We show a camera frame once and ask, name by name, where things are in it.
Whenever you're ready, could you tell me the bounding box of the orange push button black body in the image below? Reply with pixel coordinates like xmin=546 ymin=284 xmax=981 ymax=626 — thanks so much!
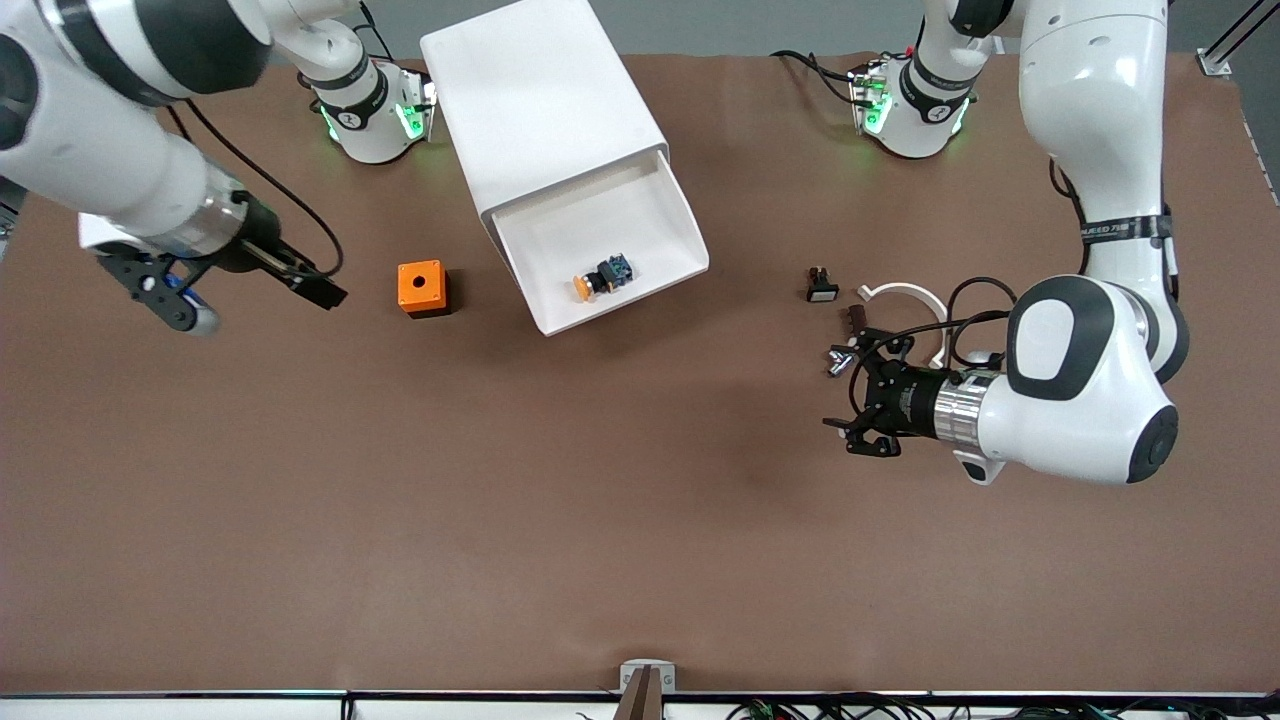
xmin=572 ymin=254 xmax=635 ymax=302

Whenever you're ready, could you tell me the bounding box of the white shallow cabinet drawer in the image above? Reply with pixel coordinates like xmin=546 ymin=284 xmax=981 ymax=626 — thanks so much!
xmin=492 ymin=150 xmax=711 ymax=338

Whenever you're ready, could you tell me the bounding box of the white drawer cabinet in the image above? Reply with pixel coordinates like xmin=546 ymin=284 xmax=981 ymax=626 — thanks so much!
xmin=420 ymin=0 xmax=669 ymax=229

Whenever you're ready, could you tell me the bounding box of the orange box with black base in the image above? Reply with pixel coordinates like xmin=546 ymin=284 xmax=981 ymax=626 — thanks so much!
xmin=397 ymin=260 xmax=452 ymax=320

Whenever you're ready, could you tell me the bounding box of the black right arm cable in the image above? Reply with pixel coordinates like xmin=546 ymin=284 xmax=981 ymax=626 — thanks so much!
xmin=165 ymin=98 xmax=347 ymax=277

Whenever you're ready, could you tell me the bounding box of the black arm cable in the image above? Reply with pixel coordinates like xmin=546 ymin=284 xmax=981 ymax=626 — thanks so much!
xmin=850 ymin=277 xmax=1023 ymax=373
xmin=165 ymin=98 xmax=347 ymax=277

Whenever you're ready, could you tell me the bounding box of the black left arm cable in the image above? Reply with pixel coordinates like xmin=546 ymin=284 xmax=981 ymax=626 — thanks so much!
xmin=850 ymin=277 xmax=1023 ymax=373

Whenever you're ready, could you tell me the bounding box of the white curved bracket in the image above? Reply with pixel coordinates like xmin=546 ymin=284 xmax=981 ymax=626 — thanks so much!
xmin=857 ymin=282 xmax=951 ymax=367

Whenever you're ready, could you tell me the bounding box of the black cable bundle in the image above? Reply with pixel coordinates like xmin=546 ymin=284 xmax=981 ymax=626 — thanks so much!
xmin=728 ymin=697 xmax=1280 ymax=720

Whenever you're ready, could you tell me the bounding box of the grey camera mount with post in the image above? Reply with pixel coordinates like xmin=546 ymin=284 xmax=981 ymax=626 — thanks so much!
xmin=612 ymin=659 xmax=677 ymax=720

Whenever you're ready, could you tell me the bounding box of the black base cable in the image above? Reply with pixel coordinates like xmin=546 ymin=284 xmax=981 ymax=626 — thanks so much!
xmin=770 ymin=49 xmax=863 ymax=106

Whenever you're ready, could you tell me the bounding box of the black white table edge rail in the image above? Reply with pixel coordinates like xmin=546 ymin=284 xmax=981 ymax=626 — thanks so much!
xmin=0 ymin=690 xmax=1280 ymax=720

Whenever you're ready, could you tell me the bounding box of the aluminium frame rail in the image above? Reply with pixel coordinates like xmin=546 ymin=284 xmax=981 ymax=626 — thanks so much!
xmin=1198 ymin=0 xmax=1269 ymax=77

